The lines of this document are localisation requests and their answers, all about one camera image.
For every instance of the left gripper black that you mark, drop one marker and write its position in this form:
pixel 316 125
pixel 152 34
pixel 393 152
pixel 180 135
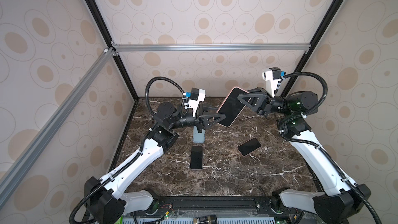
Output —
pixel 201 116

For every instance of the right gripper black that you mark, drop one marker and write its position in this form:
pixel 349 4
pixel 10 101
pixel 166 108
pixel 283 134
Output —
pixel 265 102

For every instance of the light blue phone case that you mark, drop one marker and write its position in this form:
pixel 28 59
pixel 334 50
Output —
pixel 198 135

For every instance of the pink cased smartphone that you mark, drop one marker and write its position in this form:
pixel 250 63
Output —
pixel 231 107

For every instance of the purple smartphone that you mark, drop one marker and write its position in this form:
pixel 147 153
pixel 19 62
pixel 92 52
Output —
pixel 196 162

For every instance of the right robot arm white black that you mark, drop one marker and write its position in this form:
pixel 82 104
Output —
pixel 341 197

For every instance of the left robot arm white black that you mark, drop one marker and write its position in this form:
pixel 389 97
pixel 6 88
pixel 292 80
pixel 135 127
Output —
pixel 106 198

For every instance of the black smartphone rose edge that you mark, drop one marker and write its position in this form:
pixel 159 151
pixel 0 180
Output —
pixel 249 146

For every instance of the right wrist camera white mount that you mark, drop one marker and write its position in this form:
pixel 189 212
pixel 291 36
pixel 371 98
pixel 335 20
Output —
pixel 273 77

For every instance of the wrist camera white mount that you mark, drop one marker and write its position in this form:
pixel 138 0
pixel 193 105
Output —
pixel 192 99
pixel 273 77

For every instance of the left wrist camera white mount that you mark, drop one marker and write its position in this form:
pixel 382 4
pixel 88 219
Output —
pixel 192 99

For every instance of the horizontal aluminium rail back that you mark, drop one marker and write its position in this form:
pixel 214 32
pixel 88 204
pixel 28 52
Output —
pixel 212 47

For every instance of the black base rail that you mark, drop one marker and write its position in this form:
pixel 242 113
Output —
pixel 239 209

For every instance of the black frame post right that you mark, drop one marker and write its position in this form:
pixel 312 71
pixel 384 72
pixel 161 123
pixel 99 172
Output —
pixel 324 25

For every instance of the black frame post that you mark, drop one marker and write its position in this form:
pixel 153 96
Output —
pixel 105 34
pixel 324 25

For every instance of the black frame post left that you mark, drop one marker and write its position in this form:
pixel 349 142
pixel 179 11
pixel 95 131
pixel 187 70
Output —
pixel 105 34

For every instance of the diagonal aluminium rail left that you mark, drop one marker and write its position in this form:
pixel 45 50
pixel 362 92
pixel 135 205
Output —
pixel 30 155

